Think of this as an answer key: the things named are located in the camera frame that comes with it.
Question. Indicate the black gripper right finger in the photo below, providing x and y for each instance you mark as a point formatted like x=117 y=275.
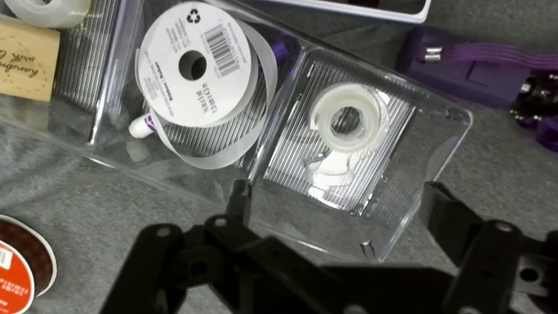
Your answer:
x=494 y=268

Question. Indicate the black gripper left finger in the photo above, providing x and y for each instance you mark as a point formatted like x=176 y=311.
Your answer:
x=174 y=273

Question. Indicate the small clear tape roll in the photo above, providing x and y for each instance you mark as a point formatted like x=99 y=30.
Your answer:
x=319 y=116

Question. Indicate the clear three-segment plastic case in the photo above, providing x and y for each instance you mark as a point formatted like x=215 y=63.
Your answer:
x=419 y=163

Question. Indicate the gray table cloth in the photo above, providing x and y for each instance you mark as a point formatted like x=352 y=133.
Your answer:
x=87 y=198

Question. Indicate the white capped purple pen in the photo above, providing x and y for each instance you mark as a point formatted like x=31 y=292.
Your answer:
x=140 y=126

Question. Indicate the white ribbon spool with barcode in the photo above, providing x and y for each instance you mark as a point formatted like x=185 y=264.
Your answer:
x=167 y=81

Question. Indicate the purple ribbon bundle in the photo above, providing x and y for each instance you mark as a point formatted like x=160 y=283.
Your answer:
x=464 y=70

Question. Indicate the wooden stamp block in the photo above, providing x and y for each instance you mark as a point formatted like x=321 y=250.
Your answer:
x=28 y=62

